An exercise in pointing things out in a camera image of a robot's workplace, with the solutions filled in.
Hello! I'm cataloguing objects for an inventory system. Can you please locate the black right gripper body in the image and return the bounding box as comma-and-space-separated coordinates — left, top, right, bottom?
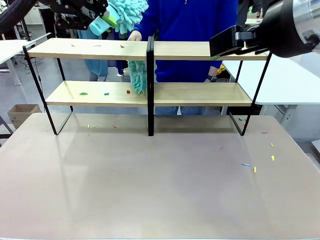
246, 0, 320, 59

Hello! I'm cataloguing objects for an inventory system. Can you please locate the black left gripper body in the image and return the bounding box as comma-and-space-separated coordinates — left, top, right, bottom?
49, 0, 109, 31

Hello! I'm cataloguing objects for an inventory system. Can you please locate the teal microfiber duster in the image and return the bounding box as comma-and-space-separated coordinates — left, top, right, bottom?
88, 0, 150, 36
128, 59, 148, 96

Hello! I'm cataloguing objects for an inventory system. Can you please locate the person's right hand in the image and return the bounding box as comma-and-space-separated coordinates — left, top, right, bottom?
126, 30, 143, 42

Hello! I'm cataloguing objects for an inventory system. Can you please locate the person in blue sweater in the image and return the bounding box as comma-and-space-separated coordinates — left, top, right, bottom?
126, 0, 240, 116

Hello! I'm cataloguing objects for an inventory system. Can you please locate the person in light blue clothing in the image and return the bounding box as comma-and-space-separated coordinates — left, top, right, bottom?
77, 29, 110, 82

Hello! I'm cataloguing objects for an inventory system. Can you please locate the white table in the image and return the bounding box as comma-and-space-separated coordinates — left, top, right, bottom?
0, 33, 52, 87
221, 51, 320, 116

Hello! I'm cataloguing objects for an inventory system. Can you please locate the cardboard box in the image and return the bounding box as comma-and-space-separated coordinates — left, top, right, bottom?
7, 103, 42, 130

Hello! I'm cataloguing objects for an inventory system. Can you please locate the black corrugated cable sleeve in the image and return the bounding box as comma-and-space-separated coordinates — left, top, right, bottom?
0, 0, 39, 35

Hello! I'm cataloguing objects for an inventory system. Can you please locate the wooden shelf with black frame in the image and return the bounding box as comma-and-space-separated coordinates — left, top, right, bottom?
22, 36, 273, 137

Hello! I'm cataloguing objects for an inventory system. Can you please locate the black metal frame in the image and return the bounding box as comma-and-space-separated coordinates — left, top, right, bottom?
0, 114, 15, 141

